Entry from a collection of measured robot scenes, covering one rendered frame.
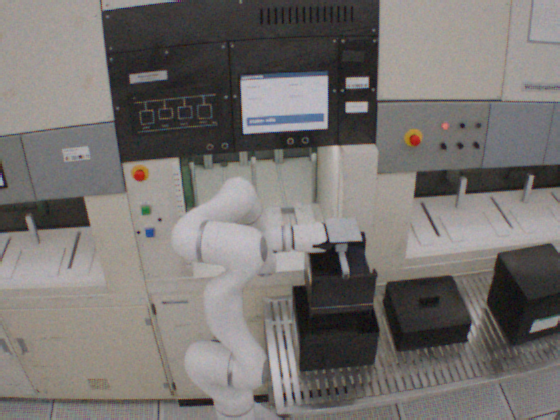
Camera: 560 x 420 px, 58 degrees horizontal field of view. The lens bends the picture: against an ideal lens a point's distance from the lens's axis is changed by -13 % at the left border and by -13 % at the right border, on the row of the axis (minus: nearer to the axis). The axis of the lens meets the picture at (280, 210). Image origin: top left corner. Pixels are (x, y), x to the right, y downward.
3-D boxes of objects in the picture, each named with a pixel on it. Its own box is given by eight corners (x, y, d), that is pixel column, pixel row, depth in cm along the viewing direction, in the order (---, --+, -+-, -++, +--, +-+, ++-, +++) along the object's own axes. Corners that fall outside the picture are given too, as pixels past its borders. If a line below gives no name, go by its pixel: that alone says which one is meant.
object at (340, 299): (303, 283, 204) (304, 209, 187) (359, 279, 205) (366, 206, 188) (310, 330, 184) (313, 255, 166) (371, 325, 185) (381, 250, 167)
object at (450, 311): (397, 352, 199) (402, 328, 191) (381, 299, 223) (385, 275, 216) (469, 341, 200) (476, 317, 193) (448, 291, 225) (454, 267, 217)
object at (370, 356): (291, 318, 216) (291, 285, 206) (363, 312, 217) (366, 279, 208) (298, 372, 193) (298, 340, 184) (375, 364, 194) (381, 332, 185)
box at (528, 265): (511, 347, 196) (528, 300, 182) (483, 300, 219) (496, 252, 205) (566, 331, 199) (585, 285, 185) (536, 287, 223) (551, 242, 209)
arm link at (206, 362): (248, 420, 154) (242, 371, 141) (188, 408, 158) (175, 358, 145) (258, 390, 164) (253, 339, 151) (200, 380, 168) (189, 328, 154)
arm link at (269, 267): (264, 247, 148) (281, 277, 176) (260, 190, 154) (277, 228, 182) (230, 251, 149) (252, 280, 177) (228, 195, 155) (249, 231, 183)
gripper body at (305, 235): (287, 238, 184) (322, 236, 184) (290, 258, 175) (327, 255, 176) (287, 218, 179) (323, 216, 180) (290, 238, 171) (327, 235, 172)
